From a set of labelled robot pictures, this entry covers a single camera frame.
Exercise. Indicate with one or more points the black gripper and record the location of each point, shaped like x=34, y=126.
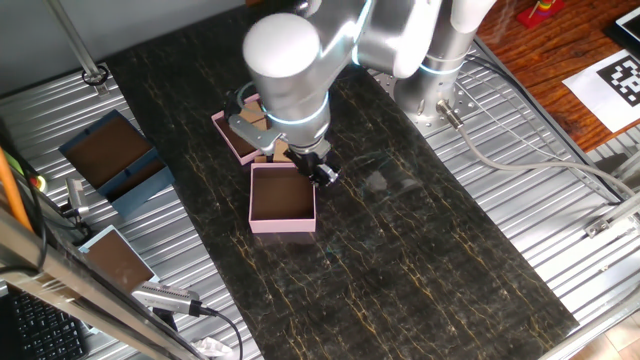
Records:
x=310, y=161

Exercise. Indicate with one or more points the large wooden cube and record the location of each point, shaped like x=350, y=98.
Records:
x=281, y=152
x=252, y=112

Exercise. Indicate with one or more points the small wooden cube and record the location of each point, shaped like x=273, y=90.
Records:
x=260, y=159

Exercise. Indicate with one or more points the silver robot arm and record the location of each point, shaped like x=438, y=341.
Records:
x=285, y=65

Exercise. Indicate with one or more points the deep pink gift box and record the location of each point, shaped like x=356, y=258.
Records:
x=282, y=226

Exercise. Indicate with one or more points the shallow pink box lid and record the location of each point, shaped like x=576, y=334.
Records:
x=235, y=142

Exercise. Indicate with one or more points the dark blue cardboard box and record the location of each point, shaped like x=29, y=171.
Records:
x=105, y=150
x=145, y=192

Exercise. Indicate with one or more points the light blue cardboard box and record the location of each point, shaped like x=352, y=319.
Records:
x=117, y=260

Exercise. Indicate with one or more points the dark marble pattern mat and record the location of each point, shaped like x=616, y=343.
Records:
x=400, y=250

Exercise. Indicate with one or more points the crumpled white tissue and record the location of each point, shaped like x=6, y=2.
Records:
x=212, y=348

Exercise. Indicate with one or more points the metal pole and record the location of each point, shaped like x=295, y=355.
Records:
x=75, y=45

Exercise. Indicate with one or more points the red round button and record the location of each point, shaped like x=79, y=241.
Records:
x=41, y=184

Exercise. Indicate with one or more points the paper with marker print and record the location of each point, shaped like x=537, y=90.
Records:
x=587, y=87

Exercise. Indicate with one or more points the orange rod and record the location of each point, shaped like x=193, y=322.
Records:
x=12, y=192

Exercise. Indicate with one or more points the black keyboard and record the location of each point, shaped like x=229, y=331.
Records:
x=45, y=335

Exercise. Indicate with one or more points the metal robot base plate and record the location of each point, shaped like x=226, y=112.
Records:
x=472, y=102

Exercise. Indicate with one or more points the silver camera on stand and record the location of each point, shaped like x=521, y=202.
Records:
x=165, y=297

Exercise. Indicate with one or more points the small silver side camera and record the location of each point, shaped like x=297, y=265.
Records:
x=76, y=192

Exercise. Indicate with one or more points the aluminium frame beam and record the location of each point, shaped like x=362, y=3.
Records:
x=75, y=285

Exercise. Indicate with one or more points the aluminium bracket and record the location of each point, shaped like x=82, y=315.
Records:
x=600, y=227

